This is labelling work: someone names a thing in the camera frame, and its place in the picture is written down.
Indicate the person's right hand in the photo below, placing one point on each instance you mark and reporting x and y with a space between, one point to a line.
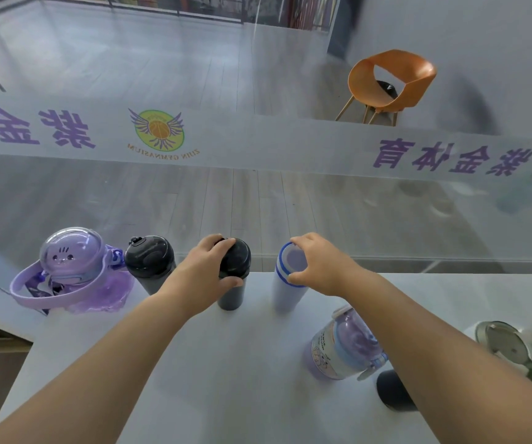
328 268

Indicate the person's left hand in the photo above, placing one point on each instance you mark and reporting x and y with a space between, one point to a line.
196 277

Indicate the person's left thumb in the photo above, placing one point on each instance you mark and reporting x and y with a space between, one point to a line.
231 283

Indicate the person's right thumb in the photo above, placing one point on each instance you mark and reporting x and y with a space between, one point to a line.
298 280

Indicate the white bottle with blue rings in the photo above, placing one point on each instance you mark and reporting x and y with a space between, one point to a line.
286 286

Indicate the person's right forearm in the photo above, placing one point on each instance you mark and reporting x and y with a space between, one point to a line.
441 346

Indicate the person's left forearm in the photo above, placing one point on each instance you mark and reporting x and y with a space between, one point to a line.
99 360

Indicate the purple printed kids bottle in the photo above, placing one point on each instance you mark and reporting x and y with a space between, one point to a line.
339 351

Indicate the grey bottle with black flip lid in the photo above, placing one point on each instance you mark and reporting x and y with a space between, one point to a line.
150 261

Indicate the black cup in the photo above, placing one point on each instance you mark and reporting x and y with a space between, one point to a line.
393 393

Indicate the black item on chair seat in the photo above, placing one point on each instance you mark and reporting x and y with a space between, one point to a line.
386 90

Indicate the orange plastic chair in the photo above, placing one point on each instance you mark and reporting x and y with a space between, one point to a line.
402 94

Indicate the green tumbler with steel lid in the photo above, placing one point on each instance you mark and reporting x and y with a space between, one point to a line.
506 344

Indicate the black metal railing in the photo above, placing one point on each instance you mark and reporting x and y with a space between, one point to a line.
155 6

